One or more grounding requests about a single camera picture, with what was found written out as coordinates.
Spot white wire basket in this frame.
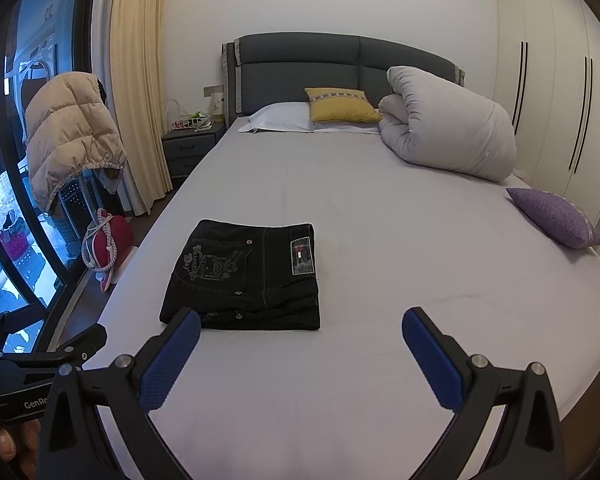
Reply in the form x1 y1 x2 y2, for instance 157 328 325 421
165 98 214 132

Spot red bag with white rope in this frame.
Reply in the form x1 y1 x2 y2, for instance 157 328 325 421
82 208 135 274

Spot beige puffer jacket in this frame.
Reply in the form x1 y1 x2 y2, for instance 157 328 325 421
24 71 128 211

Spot cream curtain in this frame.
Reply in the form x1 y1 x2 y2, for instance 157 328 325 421
108 0 175 217

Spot grey upholstered headboard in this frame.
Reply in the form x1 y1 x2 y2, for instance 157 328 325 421
220 33 466 117

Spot white pillow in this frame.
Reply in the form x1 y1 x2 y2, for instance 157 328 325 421
238 101 317 135
312 120 384 135

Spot black pants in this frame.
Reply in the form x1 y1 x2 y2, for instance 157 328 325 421
159 219 323 332

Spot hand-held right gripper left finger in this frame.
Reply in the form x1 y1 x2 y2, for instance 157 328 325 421
37 307 202 480

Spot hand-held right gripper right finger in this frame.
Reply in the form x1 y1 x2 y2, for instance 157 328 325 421
401 306 566 480

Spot yellow patterned pillow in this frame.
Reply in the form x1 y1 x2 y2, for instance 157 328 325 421
304 87 384 124

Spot white rolled duvet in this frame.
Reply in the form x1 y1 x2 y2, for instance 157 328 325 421
378 65 518 184

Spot grey nightstand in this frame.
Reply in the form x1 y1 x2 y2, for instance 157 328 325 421
161 125 227 182

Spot grey perforated chair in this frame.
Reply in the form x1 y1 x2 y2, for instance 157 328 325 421
55 167 131 262

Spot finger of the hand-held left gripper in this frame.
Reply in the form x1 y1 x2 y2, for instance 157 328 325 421
0 323 109 368
0 306 47 347

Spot pink basket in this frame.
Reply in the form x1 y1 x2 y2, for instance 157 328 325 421
0 226 29 257

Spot white wardrobe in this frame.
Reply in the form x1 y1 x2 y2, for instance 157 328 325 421
494 0 600 233

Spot glass sliding door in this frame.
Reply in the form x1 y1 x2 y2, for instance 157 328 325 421
0 0 102 357

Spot person's left hand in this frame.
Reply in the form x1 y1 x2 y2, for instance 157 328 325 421
0 416 42 477

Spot bed with white sheet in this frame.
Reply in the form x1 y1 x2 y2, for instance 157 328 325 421
82 110 600 480

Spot purple pillow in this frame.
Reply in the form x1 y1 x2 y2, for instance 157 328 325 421
506 187 600 250

